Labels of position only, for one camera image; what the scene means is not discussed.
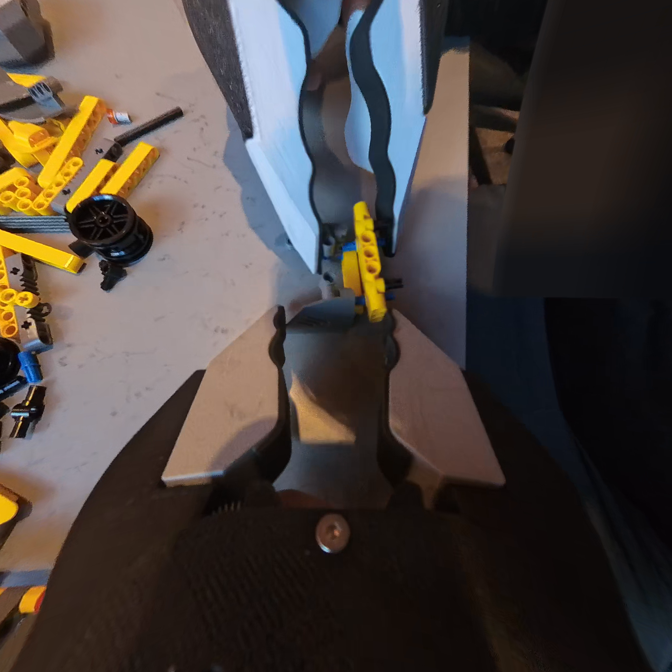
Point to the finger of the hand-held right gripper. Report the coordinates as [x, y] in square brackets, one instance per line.
[273, 105]
[404, 105]

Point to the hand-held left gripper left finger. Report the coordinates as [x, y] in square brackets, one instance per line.
[231, 409]

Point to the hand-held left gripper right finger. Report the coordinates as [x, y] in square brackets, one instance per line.
[441, 420]

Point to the grey striped wedge brick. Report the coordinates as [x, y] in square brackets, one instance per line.
[325, 312]

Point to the dark grey wedge brick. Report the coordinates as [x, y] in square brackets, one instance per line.
[333, 239]

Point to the yellow short toy beam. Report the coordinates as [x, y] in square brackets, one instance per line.
[350, 270]

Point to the grey desk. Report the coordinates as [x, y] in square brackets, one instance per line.
[183, 315]

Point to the person's right hand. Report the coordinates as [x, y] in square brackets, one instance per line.
[328, 63]

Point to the small orange capped piece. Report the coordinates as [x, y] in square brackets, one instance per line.
[119, 116]

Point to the black pin connector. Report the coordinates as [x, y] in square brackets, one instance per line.
[111, 275]

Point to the grey toy battery box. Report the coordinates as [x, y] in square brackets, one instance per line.
[21, 31]

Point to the black toy wheel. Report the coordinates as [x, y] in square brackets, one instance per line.
[8, 362]
[105, 225]

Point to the pile of loose toy bricks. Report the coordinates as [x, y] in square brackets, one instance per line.
[47, 173]

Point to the yellow rounded toy panel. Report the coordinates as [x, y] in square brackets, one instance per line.
[8, 506]

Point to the partly built yellow toy vehicle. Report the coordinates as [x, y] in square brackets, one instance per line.
[23, 603]

